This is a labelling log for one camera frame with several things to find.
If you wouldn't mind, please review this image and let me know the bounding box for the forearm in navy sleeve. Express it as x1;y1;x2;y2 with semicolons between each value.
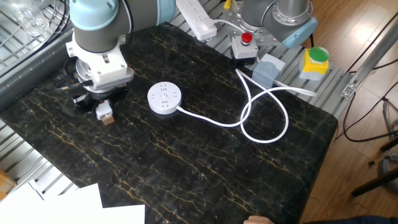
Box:
303;215;398;224

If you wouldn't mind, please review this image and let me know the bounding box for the grey cable bundle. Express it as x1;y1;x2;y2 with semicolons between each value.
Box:
379;100;398;187

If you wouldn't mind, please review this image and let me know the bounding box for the brown box corner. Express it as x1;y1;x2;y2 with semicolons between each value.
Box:
0;169;17;200

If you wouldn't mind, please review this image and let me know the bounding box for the metal wire rack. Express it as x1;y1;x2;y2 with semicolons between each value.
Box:
0;0;74;71

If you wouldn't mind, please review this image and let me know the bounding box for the clear glass jar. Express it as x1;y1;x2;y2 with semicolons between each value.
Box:
0;0;51;37

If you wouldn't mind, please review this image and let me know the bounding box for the yellow box green button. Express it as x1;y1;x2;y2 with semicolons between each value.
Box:
298;46;330;82

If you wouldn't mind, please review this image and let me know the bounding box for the grey box red button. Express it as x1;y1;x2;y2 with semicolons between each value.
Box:
229;32;260;66

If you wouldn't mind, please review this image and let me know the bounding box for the black floor cable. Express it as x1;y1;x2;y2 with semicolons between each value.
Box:
334;82;398;144
345;12;398;74

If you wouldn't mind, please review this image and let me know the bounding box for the grey blue plastic box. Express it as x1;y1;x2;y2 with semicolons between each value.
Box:
251;53;286;90

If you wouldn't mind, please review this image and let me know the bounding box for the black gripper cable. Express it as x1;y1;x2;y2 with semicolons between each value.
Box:
55;80;95;92

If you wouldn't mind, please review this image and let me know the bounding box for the black marble pattern board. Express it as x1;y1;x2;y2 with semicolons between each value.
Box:
0;23;339;224

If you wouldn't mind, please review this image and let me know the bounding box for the white paper sheet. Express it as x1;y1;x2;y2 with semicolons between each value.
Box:
40;183;104;210
0;203;146;224
0;179;45;209

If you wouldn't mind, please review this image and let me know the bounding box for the black cable bundle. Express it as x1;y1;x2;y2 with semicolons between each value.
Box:
52;0;74;39

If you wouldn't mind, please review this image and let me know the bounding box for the grey metal frame beam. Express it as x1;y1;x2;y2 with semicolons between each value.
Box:
0;29;75;110

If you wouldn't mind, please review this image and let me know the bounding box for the white socket cable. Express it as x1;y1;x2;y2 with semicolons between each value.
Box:
175;68;318;144

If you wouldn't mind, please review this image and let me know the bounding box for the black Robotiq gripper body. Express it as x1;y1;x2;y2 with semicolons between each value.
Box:
70;86;129;115

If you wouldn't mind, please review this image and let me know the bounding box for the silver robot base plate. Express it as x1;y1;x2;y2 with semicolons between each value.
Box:
224;0;289;48

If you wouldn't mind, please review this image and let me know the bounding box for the white power strip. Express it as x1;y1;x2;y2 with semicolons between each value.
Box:
175;0;218;42

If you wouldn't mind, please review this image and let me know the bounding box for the dark furniture leg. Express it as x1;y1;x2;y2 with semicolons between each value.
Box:
351;167;398;197

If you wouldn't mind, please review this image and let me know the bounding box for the person's bare hand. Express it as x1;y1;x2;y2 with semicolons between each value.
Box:
243;215;275;224

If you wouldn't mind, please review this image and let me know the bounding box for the thin white power strip cable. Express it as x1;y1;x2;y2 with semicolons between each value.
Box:
213;19;247;34

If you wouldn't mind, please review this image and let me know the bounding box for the round white socket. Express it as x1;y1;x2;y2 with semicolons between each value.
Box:
147;81;183;115

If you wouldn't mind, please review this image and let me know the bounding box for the aluminium profile beam with bracket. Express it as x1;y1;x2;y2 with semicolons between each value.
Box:
340;18;398;99

